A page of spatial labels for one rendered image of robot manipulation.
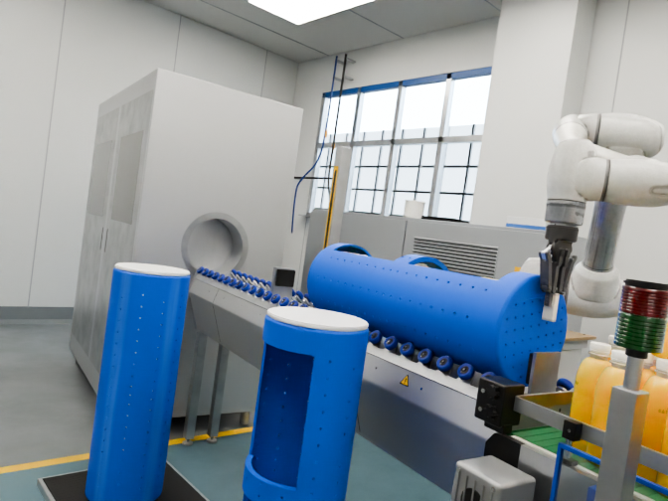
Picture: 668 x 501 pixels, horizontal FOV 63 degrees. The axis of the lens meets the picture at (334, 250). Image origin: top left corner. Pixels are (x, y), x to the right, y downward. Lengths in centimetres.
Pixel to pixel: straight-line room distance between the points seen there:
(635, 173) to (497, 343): 50
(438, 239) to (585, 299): 163
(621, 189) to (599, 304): 84
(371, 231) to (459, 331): 269
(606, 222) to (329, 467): 124
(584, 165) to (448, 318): 49
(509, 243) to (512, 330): 199
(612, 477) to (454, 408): 59
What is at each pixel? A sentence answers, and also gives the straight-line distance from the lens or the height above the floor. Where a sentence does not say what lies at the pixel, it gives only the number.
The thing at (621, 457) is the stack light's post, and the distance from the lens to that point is 93.
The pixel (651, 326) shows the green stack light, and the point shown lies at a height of 120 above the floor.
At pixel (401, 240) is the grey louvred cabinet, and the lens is 383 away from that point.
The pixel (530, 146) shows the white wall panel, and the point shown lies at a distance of 452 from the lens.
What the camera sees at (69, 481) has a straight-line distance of 255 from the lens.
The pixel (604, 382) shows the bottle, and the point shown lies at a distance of 116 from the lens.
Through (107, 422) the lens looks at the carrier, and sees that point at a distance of 224.
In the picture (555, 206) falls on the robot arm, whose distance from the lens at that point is 141.
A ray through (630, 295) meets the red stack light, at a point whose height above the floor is 124.
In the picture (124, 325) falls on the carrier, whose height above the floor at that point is 83.
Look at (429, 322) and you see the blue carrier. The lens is 149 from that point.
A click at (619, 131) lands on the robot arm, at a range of 194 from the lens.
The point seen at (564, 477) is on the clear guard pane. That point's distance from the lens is 112.
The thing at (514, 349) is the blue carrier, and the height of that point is 105.
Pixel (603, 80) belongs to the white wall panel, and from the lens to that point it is 477.
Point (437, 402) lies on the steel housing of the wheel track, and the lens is 149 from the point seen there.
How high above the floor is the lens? 127
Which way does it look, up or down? 2 degrees down
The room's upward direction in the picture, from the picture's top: 8 degrees clockwise
